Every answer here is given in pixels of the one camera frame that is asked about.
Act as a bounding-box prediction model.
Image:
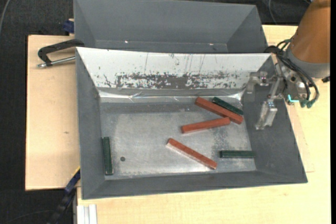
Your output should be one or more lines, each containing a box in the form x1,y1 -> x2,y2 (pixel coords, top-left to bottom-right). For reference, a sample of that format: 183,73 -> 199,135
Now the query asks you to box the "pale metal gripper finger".
255,94 -> 285,131
246,71 -> 277,95

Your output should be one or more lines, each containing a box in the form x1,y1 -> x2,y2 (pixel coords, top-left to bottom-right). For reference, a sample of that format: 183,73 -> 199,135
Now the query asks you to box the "dark green flat block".
212,96 -> 244,116
101,136 -> 114,176
219,150 -> 256,159

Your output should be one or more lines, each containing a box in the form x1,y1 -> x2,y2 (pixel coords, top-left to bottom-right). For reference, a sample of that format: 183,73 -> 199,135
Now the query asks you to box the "red-brown flat block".
165,137 -> 218,170
180,116 -> 232,135
194,97 -> 244,125

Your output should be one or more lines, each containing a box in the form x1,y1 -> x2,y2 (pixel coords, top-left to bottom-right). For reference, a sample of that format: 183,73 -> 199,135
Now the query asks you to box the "grey metal bin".
72,0 -> 309,200

